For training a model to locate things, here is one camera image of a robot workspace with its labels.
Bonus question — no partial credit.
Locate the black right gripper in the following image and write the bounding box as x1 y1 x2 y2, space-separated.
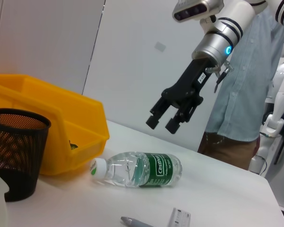
146 58 217 135

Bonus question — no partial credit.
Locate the clear green-label water bottle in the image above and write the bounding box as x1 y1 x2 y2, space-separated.
89 151 183 189

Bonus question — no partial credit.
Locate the transparent plastic ruler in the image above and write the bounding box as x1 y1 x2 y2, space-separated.
168 207 191 227

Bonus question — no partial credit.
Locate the grey clear pen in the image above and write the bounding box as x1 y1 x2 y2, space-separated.
120 216 154 227

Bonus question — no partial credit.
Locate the black mesh pen holder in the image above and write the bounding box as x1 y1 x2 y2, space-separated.
0 108 52 202

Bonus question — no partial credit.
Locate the person in blue shirt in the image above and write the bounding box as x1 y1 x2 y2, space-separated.
197 7 284 171

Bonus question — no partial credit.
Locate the white humanoid robot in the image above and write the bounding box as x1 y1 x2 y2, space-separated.
248 28 284 209

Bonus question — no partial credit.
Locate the yellow plastic bin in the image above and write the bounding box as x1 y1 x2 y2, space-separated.
0 74 110 176

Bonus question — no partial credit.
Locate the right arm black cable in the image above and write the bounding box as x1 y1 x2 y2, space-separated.
205 60 235 93

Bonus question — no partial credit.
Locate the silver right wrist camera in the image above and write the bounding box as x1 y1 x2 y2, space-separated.
172 0 224 24

